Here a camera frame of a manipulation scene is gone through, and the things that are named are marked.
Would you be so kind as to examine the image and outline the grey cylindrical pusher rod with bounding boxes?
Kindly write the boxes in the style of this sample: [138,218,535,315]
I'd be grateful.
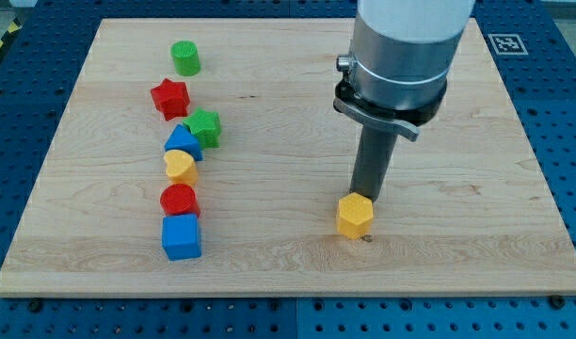
[350,126,397,202]

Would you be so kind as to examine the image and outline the black clamp with silver lever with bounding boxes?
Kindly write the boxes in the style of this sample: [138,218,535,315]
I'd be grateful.
[333,80,447,141]

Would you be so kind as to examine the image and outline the red cylinder block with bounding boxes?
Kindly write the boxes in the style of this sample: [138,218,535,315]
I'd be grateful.
[159,184,200,218]

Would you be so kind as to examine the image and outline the wooden board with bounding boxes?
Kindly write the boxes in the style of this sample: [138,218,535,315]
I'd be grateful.
[0,19,576,299]

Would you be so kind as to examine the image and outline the green star block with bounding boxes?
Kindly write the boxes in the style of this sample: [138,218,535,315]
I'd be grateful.
[182,107,222,149]

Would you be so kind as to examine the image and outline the white fiducial marker tag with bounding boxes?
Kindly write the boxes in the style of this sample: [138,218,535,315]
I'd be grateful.
[488,33,528,56]

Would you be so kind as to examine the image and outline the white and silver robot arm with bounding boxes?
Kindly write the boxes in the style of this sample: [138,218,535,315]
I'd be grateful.
[333,0,474,201]

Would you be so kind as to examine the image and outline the blue cube block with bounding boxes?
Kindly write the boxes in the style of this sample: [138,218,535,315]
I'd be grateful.
[162,214,202,261]

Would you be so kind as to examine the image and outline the blue triangle block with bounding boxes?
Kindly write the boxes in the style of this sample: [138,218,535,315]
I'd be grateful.
[164,124,203,161]

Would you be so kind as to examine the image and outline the green cylinder block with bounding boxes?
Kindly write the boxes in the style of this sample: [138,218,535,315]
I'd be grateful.
[170,40,200,76]

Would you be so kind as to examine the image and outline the red star block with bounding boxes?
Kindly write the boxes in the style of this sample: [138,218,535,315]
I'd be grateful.
[150,78,190,121]

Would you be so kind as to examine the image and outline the yellow hexagon block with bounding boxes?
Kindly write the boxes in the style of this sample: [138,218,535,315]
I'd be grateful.
[336,193,374,239]

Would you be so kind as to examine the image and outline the yellow heart block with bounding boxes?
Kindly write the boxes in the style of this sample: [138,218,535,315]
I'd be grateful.
[164,150,199,186]

